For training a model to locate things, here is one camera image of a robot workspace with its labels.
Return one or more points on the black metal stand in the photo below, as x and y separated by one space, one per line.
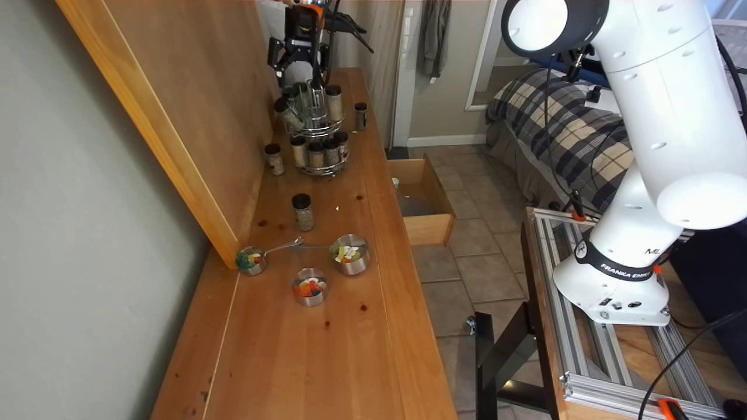
485 373

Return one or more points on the open pine drawer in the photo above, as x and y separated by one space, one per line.
428 225

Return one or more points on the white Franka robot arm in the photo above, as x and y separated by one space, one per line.
668 116

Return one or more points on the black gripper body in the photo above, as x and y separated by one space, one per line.
305 30

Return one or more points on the black red clamp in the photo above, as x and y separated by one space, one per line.
578 207

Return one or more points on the dark blue furniture piece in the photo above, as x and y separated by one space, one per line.
720 272

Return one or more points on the pine wood dresser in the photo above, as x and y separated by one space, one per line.
343 364

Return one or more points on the beige curtain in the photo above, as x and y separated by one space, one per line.
381 85

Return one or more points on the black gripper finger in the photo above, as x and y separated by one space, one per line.
324 69
280 59

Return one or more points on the steel cup with orange bits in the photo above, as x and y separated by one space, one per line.
309 289

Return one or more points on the orange clamp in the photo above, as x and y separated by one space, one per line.
668 408

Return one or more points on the aluminium extrusion frame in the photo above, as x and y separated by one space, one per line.
554 310

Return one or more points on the white framed mirror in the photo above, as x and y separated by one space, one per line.
482 55

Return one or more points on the glass bowl with vegetables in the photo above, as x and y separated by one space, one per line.
351 254

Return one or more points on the hanging grey garment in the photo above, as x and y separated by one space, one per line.
436 35

